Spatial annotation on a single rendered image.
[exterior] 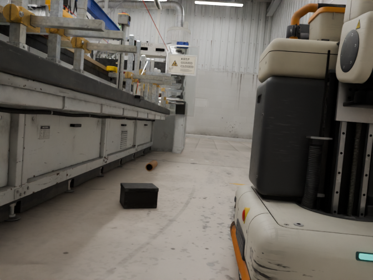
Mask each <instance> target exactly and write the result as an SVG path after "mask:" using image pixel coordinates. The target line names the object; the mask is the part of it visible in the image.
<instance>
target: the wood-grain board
mask: <svg viewBox="0 0 373 280"><path fill-rule="evenodd" d="M3 9H4V7H3V6H1V5H0V13H2V11H3ZM39 35H40V36H42V37H44V38H46V39H48V38H47V37H45V36H44V35H43V34H39ZM65 49H66V50H68V51H70V52H72V53H74V49H70V48H65ZM84 59H85V60H86V61H88V62H90V63H92V64H94V65H96V66H98V67H100V68H101V69H103V70H105V71H107V67H106V66H104V65H102V64H100V63H99V62H97V61H95V60H94V59H92V58H90V57H88V56H87V55H85V54H84ZM107 72H109V71H107ZM109 73H110V72H109Z"/></svg>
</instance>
